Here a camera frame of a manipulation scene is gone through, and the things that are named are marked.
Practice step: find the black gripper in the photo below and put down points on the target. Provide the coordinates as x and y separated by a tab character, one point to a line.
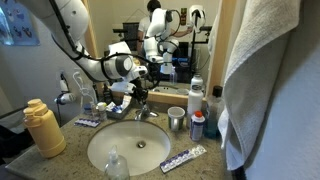
137	84

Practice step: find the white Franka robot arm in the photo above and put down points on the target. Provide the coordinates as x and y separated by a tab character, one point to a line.
71	16

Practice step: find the white toothpaste tube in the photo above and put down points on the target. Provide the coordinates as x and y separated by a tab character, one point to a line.
126	102

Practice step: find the chrome faucet spout and base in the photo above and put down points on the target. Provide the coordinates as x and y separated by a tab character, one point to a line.
144	116

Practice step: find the toiletries tray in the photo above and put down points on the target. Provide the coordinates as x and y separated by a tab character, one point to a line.
116	114

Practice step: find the dark small bottle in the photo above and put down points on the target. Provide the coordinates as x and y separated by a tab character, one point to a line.
107	97

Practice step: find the small bottle with white cap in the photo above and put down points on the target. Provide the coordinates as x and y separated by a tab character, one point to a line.
101	112

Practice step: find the grey mug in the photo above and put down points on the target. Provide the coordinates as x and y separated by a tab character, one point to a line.
175	122

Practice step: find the clear soap dispenser bottle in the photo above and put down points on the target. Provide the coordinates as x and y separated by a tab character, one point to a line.
86	92

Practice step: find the tall white plastic bottle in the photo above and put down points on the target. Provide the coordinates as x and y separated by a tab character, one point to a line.
195	100

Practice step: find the round blue container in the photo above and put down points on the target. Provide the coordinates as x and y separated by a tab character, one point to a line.
87	109

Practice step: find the short blue white blister pack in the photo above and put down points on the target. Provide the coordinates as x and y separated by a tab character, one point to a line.
87	123

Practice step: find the white oval sink basin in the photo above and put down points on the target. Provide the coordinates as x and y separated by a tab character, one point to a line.
125	156

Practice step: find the small can with orange cap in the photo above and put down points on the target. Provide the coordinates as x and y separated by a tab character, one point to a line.
197	128

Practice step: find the long blue white blister pack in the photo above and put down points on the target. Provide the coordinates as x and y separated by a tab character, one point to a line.
182	159

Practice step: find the clear pump soap bottle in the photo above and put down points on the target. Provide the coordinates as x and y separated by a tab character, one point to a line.
116	168

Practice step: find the blue mouthwash bottle black cap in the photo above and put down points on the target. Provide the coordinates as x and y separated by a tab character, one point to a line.
212	121

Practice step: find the insulated water bottle with lid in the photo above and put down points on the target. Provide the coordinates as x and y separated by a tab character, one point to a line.
46	133

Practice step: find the white hanging towel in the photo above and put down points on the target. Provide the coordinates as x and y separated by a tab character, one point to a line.
256	83

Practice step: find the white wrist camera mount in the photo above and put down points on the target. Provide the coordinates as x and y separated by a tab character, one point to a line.
122	87

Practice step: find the white wall hair dryer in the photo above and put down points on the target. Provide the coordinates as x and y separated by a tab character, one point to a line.
66	98

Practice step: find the wood framed wall mirror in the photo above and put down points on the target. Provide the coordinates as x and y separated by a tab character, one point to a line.
218	50

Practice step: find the blue wall poster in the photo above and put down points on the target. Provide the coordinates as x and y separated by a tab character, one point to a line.
18	26

